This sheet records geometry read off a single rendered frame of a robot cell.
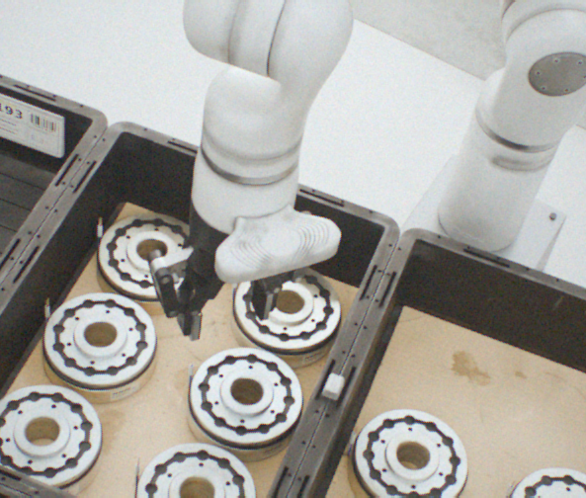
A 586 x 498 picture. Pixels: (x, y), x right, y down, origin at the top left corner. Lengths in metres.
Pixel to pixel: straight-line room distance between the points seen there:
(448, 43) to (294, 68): 2.06
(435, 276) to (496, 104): 0.17
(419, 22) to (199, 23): 2.09
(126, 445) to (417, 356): 0.29
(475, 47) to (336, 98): 1.22
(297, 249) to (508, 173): 0.46
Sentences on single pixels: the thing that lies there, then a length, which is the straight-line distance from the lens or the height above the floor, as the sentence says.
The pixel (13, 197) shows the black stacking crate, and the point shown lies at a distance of 1.39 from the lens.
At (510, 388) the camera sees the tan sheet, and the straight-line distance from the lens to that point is 1.31.
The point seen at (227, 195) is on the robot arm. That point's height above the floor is 1.18.
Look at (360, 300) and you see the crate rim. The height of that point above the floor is 0.93.
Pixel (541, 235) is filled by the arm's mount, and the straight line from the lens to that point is 1.49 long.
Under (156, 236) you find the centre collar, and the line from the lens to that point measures 1.31.
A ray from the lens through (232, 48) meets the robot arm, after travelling 0.84.
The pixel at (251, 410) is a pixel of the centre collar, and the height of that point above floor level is 0.87.
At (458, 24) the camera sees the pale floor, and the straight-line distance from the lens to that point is 2.94.
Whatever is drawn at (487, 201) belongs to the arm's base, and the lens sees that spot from 1.39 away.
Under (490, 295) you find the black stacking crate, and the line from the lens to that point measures 1.29.
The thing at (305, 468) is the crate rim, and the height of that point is 0.93.
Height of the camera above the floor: 1.88
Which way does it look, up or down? 51 degrees down
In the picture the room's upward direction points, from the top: 11 degrees clockwise
